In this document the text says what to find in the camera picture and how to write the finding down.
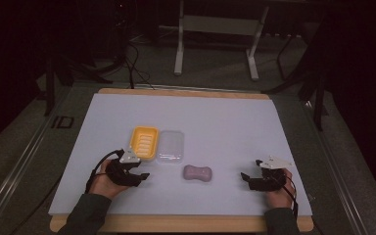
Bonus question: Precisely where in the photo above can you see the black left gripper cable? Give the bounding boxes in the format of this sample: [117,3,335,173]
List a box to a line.
[84,149,125,194]

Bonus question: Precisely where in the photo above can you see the clear plastic soap dish lid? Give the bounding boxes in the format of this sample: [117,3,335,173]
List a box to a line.
[156,129,185,165]

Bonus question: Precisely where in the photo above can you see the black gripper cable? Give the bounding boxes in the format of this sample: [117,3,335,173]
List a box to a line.
[84,149,125,194]
[281,175,300,220]

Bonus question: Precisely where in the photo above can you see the yellow soap dish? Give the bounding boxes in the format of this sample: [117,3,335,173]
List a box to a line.
[128,125,160,162]

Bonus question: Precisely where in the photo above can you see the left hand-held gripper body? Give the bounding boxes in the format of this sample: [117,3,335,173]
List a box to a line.
[106,148,143,188]

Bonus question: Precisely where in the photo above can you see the black metal stand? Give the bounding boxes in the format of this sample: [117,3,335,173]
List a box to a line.
[261,19,330,132]

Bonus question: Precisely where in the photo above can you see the person's right hand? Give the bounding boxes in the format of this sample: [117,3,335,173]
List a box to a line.
[265,168,295,210]

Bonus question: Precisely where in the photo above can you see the black floor cables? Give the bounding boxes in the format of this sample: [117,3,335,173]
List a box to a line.
[122,40,156,91]

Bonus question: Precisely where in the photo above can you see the white table mat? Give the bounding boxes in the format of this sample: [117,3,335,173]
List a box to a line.
[48,92,314,217]

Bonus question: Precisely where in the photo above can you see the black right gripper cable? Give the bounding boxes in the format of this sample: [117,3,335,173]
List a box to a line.
[281,175,300,220]

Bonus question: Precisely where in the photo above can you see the person's left hand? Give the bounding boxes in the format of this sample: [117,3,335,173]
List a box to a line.
[88,159,129,201]

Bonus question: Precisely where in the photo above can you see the white metal stand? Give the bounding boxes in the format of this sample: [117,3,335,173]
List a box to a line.
[173,0,270,82]

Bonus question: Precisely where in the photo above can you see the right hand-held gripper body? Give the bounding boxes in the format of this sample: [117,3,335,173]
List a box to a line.
[248,155,294,192]

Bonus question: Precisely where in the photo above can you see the pink soap bar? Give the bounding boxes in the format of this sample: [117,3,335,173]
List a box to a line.
[182,164,213,183]

